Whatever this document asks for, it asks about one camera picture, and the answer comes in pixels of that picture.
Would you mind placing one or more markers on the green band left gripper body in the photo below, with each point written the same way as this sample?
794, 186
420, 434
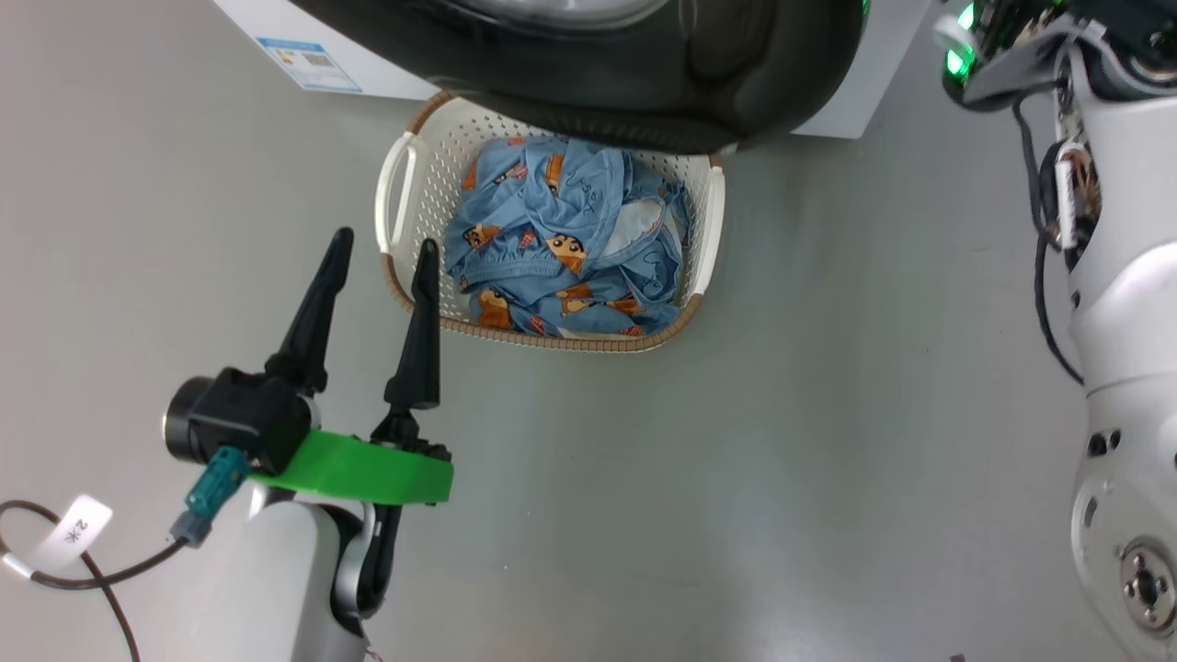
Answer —
368, 469

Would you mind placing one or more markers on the blue energy label sticker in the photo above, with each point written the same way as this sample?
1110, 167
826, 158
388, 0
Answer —
308, 64

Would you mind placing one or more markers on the blue cartoon print clothing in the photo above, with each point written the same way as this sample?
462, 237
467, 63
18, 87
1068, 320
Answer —
552, 211

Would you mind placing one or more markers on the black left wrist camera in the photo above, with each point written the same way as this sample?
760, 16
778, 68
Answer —
239, 418

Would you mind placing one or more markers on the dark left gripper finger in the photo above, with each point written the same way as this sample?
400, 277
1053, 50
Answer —
423, 340
313, 322

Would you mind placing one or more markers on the dark round washing machine door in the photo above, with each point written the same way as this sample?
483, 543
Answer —
644, 83

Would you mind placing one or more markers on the white washing machine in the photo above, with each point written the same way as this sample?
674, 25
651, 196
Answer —
276, 28

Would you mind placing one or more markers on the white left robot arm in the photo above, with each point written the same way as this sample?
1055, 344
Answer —
276, 588

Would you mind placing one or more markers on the cream perforated laundry basket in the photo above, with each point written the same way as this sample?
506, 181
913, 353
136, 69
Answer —
418, 230

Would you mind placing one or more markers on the green band right gripper body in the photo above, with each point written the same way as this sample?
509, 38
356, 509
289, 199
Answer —
1002, 74

